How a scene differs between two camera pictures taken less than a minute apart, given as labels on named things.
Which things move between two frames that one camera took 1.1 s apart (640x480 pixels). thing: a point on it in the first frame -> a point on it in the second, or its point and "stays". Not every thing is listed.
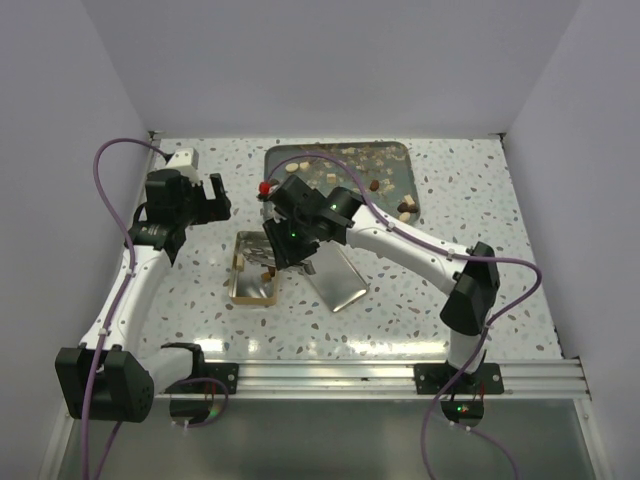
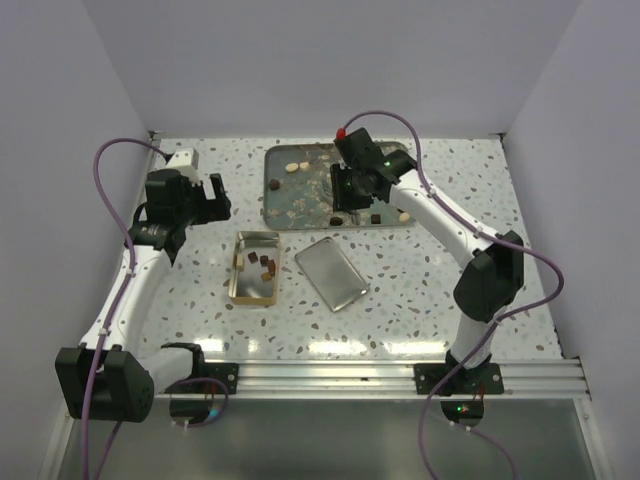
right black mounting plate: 434,378 stays
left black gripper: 211,209 stays
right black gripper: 286,254 -> 342,200
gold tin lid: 338,281 stays
